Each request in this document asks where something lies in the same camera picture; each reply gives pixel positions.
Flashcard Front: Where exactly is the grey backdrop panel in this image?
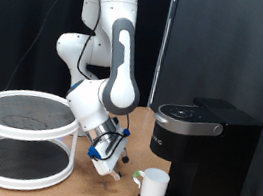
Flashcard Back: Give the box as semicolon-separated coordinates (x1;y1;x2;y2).
136;0;263;196

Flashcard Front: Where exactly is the long black robot cable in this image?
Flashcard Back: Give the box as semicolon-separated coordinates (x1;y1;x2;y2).
0;0;153;166

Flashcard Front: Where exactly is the black backdrop curtain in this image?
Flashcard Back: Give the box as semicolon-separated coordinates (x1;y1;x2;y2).
0;0;173;127

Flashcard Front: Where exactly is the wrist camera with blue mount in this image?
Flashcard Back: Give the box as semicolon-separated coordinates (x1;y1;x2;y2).
86;145;104;161

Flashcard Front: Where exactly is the silver vertical metal pole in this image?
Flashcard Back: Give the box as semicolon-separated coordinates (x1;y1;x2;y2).
146;0;180;111

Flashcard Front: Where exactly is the white two-tier turntable stand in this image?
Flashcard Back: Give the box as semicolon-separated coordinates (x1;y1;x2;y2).
0;85;86;196

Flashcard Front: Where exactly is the black Keurig coffee machine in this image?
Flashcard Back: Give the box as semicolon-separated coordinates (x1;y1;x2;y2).
136;88;263;196

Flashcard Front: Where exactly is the blue cable clip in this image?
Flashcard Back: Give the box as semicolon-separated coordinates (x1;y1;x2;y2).
121;127;132;138

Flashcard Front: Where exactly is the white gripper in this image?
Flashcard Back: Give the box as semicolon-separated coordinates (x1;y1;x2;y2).
86;118;136;183

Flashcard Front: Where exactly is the white mug with green tape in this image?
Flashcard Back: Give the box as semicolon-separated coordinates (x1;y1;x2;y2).
129;165;172;196

